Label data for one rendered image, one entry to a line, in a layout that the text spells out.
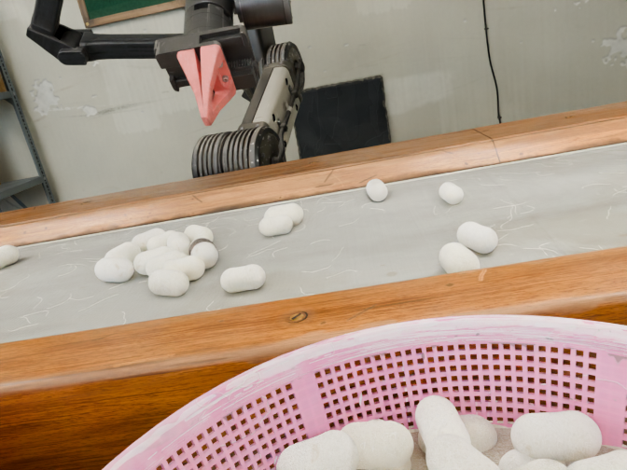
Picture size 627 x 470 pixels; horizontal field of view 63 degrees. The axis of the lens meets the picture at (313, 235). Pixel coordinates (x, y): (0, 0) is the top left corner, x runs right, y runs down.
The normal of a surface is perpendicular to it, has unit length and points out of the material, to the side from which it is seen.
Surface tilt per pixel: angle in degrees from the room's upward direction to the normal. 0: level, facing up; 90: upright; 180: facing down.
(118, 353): 0
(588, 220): 0
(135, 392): 90
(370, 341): 75
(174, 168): 90
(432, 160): 45
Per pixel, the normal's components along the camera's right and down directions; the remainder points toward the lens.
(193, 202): -0.14, -0.42
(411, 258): -0.18, -0.93
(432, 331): -0.18, 0.09
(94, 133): -0.13, 0.35
